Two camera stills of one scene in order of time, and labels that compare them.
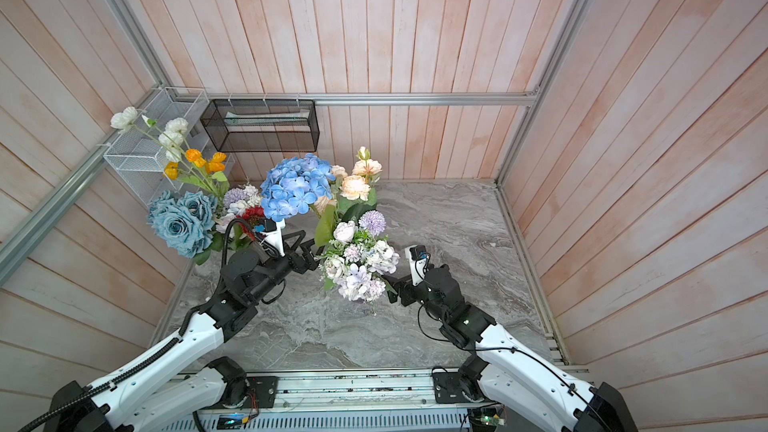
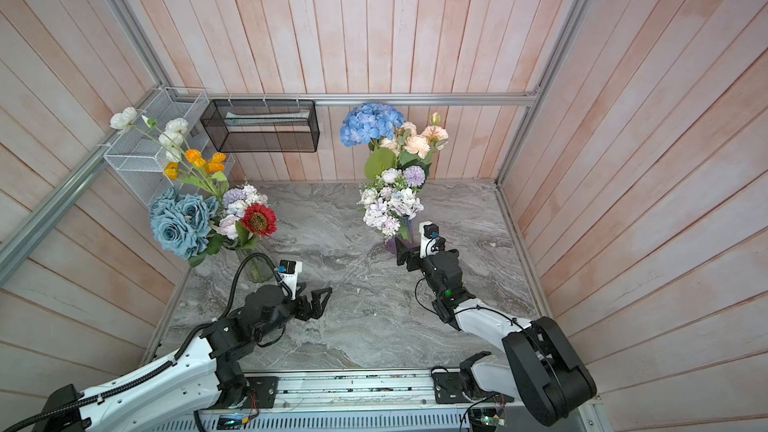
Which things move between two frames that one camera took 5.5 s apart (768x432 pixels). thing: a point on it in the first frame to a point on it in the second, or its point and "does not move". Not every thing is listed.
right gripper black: [408, 292] to [414, 256]
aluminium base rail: [381, 402] does not move
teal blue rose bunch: [184, 224] does not move
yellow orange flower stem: [199, 171] does not move
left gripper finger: [305, 247] to [319, 299]
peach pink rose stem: [357, 185] to [420, 147]
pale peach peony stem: [322, 203] to [402, 132]
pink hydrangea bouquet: [359, 259] to [390, 200]
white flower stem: [171, 140] does not move
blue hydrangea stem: [295, 184] to [368, 123]
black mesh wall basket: [262, 125] does not move
